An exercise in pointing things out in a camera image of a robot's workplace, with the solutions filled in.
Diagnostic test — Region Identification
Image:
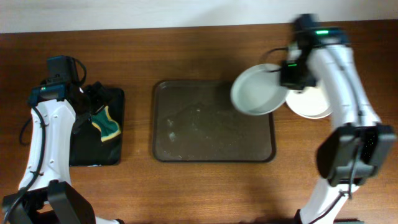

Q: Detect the green and yellow sponge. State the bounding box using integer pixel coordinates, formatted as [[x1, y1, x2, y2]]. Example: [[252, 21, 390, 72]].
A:
[[91, 106, 121, 142]]

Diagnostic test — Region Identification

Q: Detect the white plate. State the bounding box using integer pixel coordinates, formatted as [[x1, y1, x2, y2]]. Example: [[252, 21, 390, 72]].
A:
[[285, 81, 331, 114], [297, 108, 332, 119]]

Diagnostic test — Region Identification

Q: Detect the pale blue plate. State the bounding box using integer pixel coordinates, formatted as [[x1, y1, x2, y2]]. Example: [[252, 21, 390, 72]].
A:
[[230, 63, 289, 116]]

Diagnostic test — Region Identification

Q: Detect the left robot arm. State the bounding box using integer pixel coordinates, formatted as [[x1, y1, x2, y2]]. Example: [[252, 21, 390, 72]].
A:
[[2, 55, 124, 224]]

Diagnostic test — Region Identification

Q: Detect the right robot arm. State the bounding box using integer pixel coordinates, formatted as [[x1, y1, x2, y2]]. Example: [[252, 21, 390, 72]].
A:
[[279, 14, 397, 223]]

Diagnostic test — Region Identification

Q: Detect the black plastic tray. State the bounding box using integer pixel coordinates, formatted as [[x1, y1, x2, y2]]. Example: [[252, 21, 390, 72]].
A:
[[70, 88, 125, 166]]

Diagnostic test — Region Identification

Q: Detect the brown serving tray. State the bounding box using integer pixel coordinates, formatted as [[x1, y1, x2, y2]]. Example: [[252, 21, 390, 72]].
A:
[[152, 80, 277, 163]]

